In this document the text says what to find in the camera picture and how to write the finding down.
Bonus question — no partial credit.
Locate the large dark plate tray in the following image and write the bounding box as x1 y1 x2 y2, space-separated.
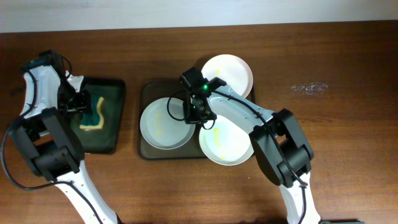
137 79 256 161

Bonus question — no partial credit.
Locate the white plate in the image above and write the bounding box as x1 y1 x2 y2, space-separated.
199 115 254 166

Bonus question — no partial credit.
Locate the grey plate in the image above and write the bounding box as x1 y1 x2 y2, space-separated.
140 97 195 150

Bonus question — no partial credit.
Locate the cream plate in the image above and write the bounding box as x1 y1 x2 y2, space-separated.
201 54 254 98

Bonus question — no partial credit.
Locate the yellow green sponge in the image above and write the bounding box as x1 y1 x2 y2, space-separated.
79 95 104 130

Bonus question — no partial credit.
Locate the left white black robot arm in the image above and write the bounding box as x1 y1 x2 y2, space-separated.
6 50 126 223

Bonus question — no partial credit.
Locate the small dark sponge tray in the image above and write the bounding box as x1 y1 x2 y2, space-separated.
70 78 126 154

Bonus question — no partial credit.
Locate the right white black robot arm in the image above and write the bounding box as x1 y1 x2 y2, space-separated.
180 77 322 223

